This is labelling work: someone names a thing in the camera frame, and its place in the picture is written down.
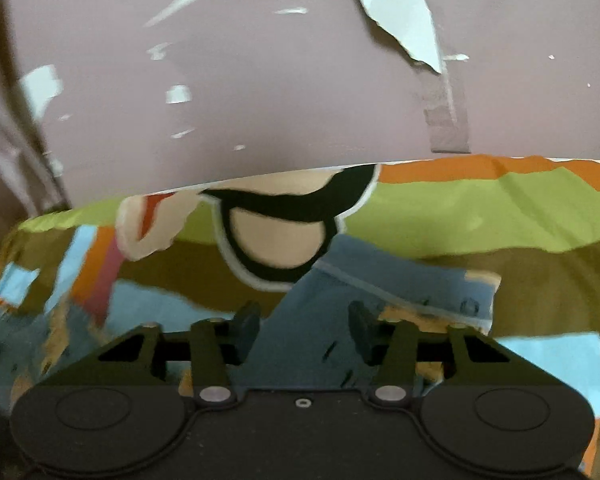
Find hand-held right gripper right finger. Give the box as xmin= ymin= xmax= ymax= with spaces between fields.
xmin=347 ymin=301 xmax=512 ymax=407

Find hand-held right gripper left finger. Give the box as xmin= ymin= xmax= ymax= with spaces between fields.
xmin=82 ymin=301 xmax=262 ymax=407

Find blue printed pants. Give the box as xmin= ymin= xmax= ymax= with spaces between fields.
xmin=232 ymin=235 xmax=502 ymax=392

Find colourful printed blanket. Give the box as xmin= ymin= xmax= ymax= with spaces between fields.
xmin=0 ymin=152 xmax=600 ymax=480

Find pale pink curtain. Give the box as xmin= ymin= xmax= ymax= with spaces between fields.
xmin=0 ymin=0 xmax=75 ymax=286

